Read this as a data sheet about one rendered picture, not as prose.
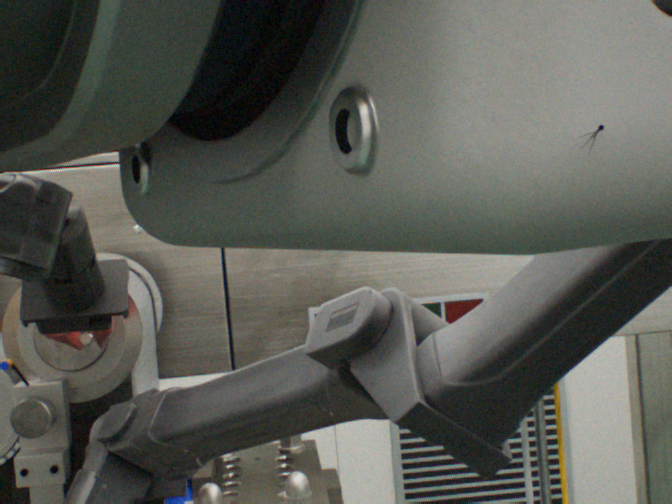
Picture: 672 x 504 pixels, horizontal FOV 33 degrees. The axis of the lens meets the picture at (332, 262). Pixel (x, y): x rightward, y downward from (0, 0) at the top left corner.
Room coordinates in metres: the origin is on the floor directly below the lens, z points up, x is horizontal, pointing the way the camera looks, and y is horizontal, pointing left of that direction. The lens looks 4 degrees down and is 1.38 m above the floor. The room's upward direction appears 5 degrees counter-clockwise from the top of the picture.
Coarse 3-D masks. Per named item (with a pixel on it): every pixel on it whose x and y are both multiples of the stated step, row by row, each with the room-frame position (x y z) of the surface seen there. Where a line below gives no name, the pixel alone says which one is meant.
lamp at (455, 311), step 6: (480, 300) 1.57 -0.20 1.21; (450, 306) 1.57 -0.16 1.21; (456, 306) 1.57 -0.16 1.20; (462, 306) 1.57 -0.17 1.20; (468, 306) 1.57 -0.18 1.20; (474, 306) 1.57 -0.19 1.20; (450, 312) 1.57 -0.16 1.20; (456, 312) 1.57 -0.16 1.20; (462, 312) 1.57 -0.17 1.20; (468, 312) 1.57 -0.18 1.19; (450, 318) 1.57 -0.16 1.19; (456, 318) 1.57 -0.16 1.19
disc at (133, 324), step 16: (16, 304) 1.21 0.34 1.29; (16, 320) 1.21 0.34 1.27; (128, 320) 1.22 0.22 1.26; (16, 336) 1.21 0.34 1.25; (128, 336) 1.22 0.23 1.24; (16, 352) 1.21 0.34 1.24; (128, 352) 1.22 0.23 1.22; (128, 368) 1.22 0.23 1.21; (96, 384) 1.22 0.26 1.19; (112, 384) 1.22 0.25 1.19; (80, 400) 1.22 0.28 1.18
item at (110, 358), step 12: (120, 324) 1.22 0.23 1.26; (24, 336) 1.21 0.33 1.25; (108, 336) 1.22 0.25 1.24; (120, 336) 1.22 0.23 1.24; (24, 348) 1.21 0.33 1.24; (108, 348) 1.22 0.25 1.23; (120, 348) 1.22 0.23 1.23; (24, 360) 1.21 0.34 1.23; (36, 360) 1.21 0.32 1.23; (108, 360) 1.22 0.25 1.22; (36, 372) 1.21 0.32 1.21; (48, 372) 1.21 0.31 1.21; (60, 372) 1.21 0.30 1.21; (72, 372) 1.21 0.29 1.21; (84, 372) 1.21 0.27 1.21; (96, 372) 1.22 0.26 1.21; (108, 372) 1.22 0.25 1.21; (72, 384) 1.21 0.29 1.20; (84, 384) 1.21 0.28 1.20
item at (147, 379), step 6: (150, 360) 1.38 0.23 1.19; (156, 360) 1.45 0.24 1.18; (144, 366) 1.32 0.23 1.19; (150, 366) 1.38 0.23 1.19; (156, 366) 1.45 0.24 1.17; (144, 372) 1.31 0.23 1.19; (150, 372) 1.37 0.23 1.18; (156, 372) 1.44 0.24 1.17; (132, 378) 1.23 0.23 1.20; (138, 378) 1.25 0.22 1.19; (144, 378) 1.30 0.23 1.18; (150, 378) 1.36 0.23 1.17; (156, 378) 1.43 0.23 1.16; (132, 384) 1.23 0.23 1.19; (138, 384) 1.24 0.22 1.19; (144, 384) 1.30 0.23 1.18; (150, 384) 1.36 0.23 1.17; (156, 384) 1.43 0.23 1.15; (138, 390) 1.24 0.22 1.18; (144, 390) 1.29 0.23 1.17
